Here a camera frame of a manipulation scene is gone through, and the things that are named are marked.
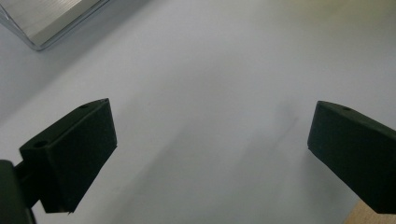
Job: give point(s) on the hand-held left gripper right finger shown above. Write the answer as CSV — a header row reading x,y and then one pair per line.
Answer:
x,y
358,155

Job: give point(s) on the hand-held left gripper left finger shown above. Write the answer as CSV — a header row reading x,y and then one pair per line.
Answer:
x,y
68,158

